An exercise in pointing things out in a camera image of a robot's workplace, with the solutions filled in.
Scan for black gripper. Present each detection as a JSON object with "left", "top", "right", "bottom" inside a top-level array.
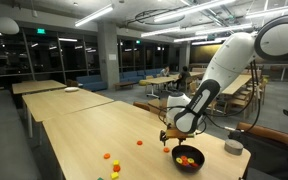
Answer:
[{"left": 159, "top": 130, "right": 186, "bottom": 147}]

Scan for black bowl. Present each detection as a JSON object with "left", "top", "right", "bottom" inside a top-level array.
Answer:
[{"left": 171, "top": 144, "right": 206, "bottom": 174}]

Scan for plain cardboard box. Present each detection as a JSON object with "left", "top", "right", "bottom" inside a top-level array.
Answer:
[{"left": 132, "top": 98, "right": 169, "bottom": 118}]

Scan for wooden chair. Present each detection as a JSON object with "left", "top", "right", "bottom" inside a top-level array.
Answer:
[
  {"left": 225, "top": 94, "right": 252, "bottom": 120},
  {"left": 250, "top": 77, "right": 268, "bottom": 106},
  {"left": 207, "top": 98, "right": 220, "bottom": 116},
  {"left": 187, "top": 81, "right": 198, "bottom": 98}
]

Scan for small wooden table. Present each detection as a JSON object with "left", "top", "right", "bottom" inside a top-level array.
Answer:
[{"left": 143, "top": 76, "right": 179, "bottom": 100}]

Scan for seated person dark clothes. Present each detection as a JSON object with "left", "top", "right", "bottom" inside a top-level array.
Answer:
[{"left": 175, "top": 65, "right": 192, "bottom": 91}]

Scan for seated person light shirt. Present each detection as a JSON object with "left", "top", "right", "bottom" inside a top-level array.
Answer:
[{"left": 159, "top": 65, "right": 171, "bottom": 78}]

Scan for low coffee table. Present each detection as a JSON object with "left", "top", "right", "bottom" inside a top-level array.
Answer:
[{"left": 113, "top": 80, "right": 138, "bottom": 92}]

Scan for long blue sofa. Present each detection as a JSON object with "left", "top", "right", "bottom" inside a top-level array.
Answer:
[{"left": 118, "top": 67, "right": 164, "bottom": 84}]

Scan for slim concrete column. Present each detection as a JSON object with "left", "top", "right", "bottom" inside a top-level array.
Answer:
[{"left": 178, "top": 42, "right": 192, "bottom": 72}]

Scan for long wooden dining table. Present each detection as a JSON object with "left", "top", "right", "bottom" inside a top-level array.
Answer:
[{"left": 221, "top": 73, "right": 253, "bottom": 96}]

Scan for brown padded cushion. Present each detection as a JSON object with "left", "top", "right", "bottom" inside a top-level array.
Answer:
[{"left": 236, "top": 121, "right": 288, "bottom": 147}]

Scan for wide concrete column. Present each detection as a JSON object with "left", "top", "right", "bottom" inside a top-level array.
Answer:
[{"left": 96, "top": 21, "right": 121, "bottom": 90}]

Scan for short blue sofa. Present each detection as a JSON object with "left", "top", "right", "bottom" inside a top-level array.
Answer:
[{"left": 75, "top": 74, "right": 109, "bottom": 93}]

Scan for black cart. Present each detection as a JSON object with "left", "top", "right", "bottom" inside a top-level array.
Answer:
[{"left": 228, "top": 129, "right": 288, "bottom": 180}]

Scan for ceiling light tube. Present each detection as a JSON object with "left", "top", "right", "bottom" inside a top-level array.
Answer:
[
  {"left": 140, "top": 25, "right": 182, "bottom": 38},
  {"left": 244, "top": 2, "right": 288, "bottom": 20},
  {"left": 173, "top": 35, "right": 209, "bottom": 44},
  {"left": 74, "top": 3, "right": 115, "bottom": 28},
  {"left": 153, "top": 0, "right": 237, "bottom": 23}
]

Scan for white plate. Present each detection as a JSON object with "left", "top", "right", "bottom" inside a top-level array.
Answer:
[{"left": 64, "top": 86, "right": 80, "bottom": 93}]

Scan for wide wooden table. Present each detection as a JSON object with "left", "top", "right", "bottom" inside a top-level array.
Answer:
[{"left": 21, "top": 87, "right": 115, "bottom": 148}]

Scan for narrow wooden table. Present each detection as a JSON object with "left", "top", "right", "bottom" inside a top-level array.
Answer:
[{"left": 11, "top": 79, "right": 68, "bottom": 109}]

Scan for white round pendant lamp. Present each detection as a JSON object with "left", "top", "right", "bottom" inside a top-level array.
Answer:
[{"left": 0, "top": 16, "right": 20, "bottom": 36}]

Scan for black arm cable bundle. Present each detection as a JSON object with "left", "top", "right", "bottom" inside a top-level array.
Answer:
[{"left": 202, "top": 59, "right": 263, "bottom": 134}]

